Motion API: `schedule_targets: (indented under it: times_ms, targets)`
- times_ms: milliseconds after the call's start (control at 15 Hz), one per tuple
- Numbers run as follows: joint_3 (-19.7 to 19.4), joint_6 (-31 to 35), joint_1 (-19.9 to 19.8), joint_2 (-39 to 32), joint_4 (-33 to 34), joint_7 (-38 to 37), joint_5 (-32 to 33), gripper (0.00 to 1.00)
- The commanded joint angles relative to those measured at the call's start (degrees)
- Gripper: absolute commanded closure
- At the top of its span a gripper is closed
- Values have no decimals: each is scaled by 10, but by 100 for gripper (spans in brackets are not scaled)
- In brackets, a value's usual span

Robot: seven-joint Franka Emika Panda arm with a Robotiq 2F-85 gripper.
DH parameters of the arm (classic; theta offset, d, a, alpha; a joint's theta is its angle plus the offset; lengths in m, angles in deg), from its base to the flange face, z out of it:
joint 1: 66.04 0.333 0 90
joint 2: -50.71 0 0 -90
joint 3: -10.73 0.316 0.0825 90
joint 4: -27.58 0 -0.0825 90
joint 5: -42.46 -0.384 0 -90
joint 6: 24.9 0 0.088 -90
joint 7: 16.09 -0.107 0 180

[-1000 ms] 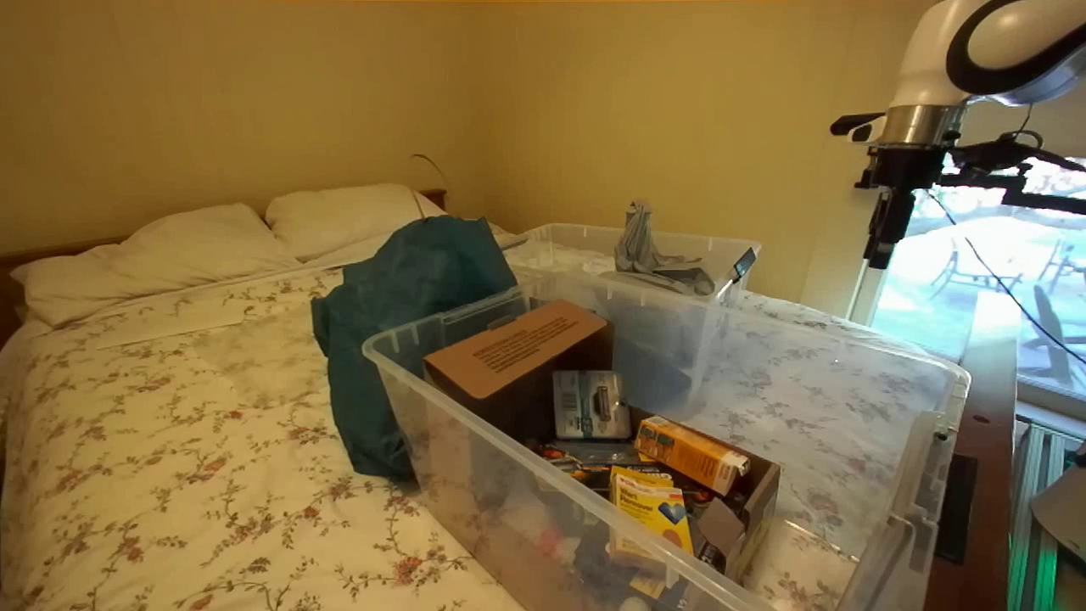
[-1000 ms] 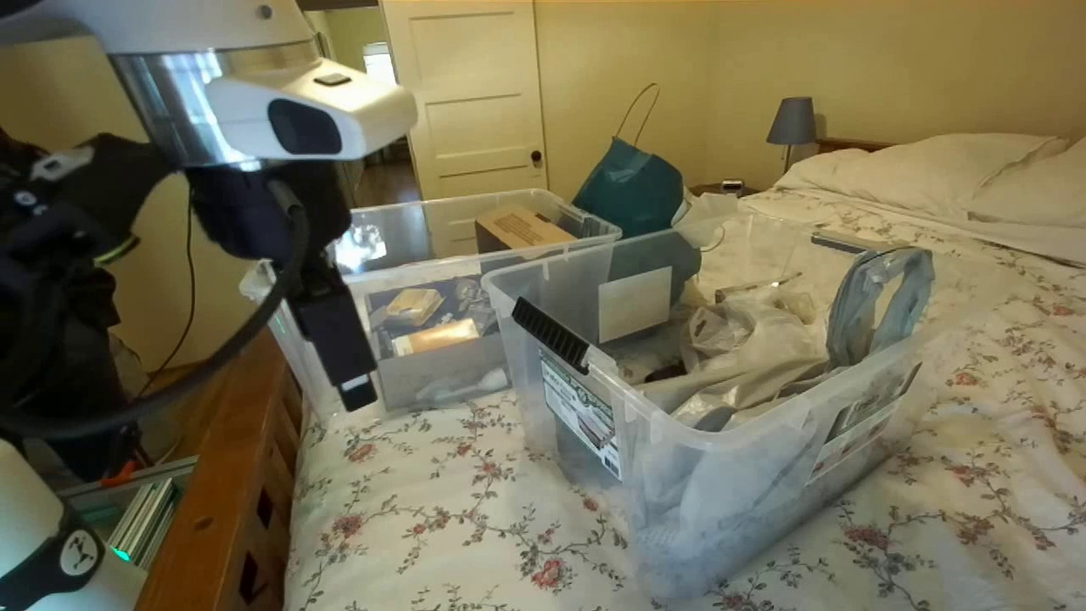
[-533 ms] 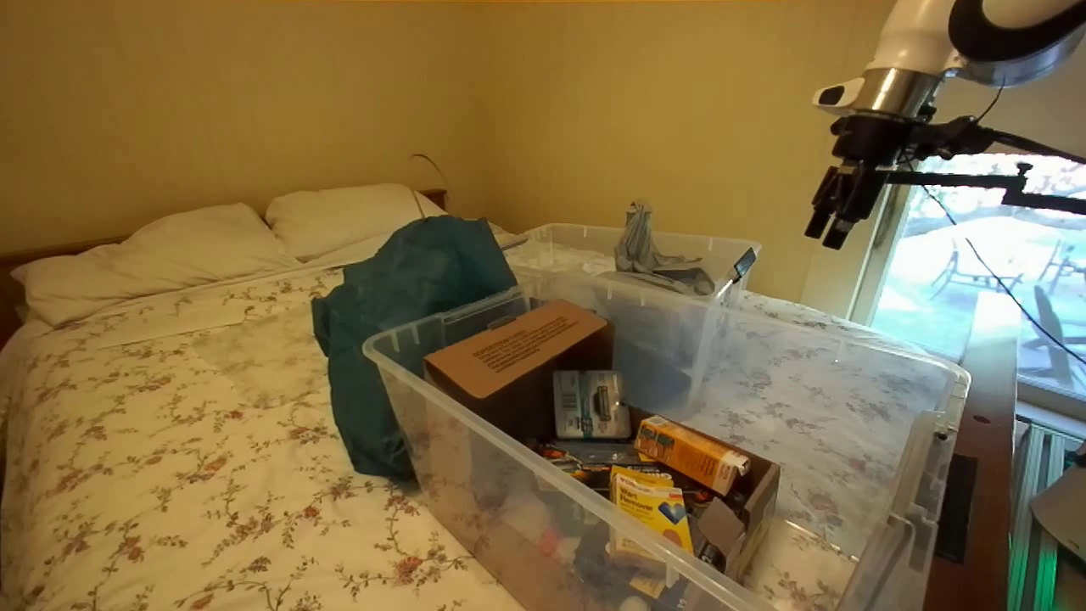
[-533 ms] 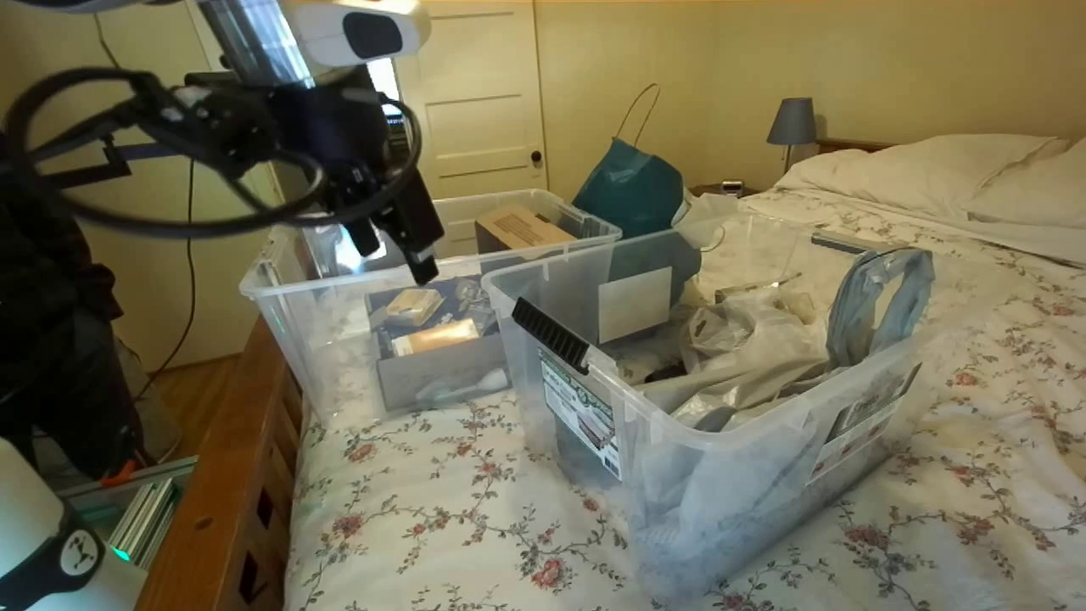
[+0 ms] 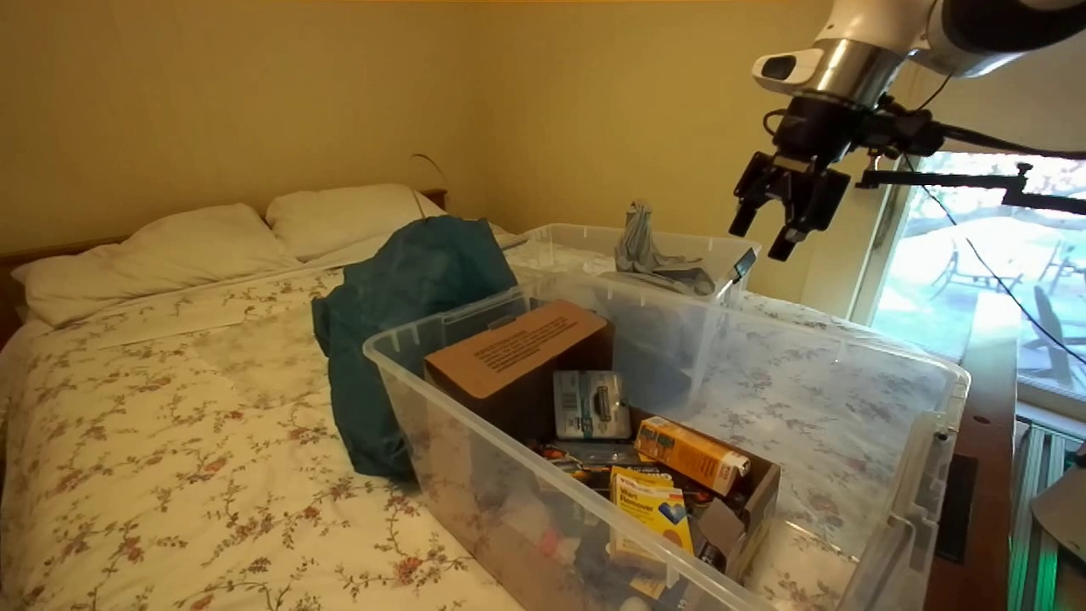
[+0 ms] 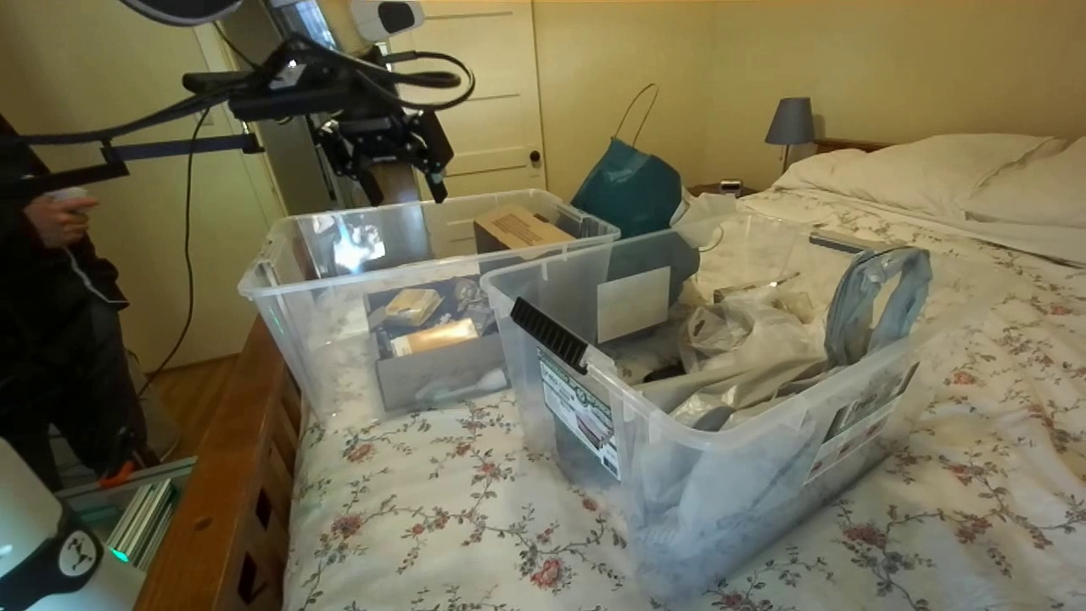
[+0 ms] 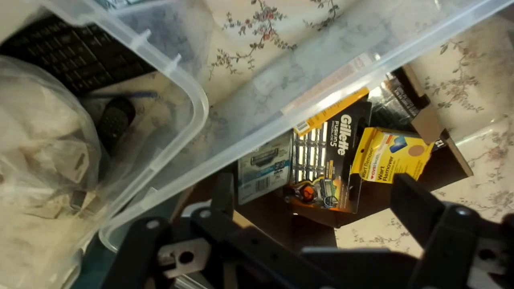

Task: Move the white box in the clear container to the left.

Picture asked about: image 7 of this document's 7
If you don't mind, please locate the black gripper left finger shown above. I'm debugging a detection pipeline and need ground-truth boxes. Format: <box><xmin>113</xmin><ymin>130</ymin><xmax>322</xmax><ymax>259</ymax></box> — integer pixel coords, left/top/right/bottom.
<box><xmin>102</xmin><ymin>206</ymin><xmax>344</xmax><ymax>289</ymax></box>

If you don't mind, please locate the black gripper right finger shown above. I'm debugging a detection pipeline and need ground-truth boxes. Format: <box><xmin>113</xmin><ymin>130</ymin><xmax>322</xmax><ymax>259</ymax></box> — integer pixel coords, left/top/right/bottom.
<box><xmin>391</xmin><ymin>174</ymin><xmax>514</xmax><ymax>289</ymax></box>

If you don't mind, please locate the white razor cartridge box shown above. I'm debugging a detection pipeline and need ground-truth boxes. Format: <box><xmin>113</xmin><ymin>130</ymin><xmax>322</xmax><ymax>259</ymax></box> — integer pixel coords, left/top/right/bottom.
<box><xmin>237</xmin><ymin>132</ymin><xmax>296</xmax><ymax>208</ymax></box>

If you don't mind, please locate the brown cardboard box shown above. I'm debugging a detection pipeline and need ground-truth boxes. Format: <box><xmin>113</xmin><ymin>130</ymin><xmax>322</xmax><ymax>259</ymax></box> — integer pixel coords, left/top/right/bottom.
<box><xmin>182</xmin><ymin>66</ymin><xmax>476</xmax><ymax>254</ymax></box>

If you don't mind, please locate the yellow bandage box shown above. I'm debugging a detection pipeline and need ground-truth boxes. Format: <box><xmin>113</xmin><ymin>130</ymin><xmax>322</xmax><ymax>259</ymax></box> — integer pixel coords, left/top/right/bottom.
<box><xmin>351</xmin><ymin>126</ymin><xmax>434</xmax><ymax>187</ymax></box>

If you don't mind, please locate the yellow orange box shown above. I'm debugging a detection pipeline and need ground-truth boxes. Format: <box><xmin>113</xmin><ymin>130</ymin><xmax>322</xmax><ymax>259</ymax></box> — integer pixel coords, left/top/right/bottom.
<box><xmin>283</xmin><ymin>87</ymin><xmax>375</xmax><ymax>216</ymax></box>

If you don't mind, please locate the large clear plastic container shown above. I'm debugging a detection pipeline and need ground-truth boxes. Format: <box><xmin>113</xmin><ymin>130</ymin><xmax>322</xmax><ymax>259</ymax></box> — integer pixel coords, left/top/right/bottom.
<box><xmin>99</xmin><ymin>0</ymin><xmax>514</xmax><ymax>254</ymax></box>

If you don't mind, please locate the floral bed cover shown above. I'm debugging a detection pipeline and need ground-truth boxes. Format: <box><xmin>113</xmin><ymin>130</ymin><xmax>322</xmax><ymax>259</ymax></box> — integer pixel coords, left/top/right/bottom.
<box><xmin>182</xmin><ymin>0</ymin><xmax>514</xmax><ymax>262</ymax></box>

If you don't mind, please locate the dark foil packet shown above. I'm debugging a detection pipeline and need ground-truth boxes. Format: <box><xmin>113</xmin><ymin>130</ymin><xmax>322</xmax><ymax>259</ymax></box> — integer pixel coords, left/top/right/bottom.
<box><xmin>369</xmin><ymin>74</ymin><xmax>425</xmax><ymax>135</ymax></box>

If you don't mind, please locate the black cylinder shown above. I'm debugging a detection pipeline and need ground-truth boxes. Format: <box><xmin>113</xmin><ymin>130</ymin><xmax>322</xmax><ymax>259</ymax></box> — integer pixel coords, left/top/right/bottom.
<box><xmin>99</xmin><ymin>95</ymin><xmax>139</xmax><ymax>158</ymax></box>

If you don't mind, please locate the small clear plastic bin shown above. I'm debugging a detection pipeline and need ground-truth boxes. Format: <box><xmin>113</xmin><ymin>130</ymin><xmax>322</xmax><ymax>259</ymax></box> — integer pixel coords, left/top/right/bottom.
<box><xmin>0</xmin><ymin>0</ymin><xmax>213</xmax><ymax>289</ymax></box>

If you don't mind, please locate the crumpled clear plastic bag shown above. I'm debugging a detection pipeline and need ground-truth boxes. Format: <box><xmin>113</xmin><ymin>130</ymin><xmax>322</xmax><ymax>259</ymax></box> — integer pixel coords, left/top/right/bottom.
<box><xmin>0</xmin><ymin>55</ymin><xmax>105</xmax><ymax>289</ymax></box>

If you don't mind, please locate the black keyboard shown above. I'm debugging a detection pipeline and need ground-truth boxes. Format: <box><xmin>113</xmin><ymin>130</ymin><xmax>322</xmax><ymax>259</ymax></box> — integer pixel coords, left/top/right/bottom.
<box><xmin>0</xmin><ymin>15</ymin><xmax>158</xmax><ymax>100</ymax></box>

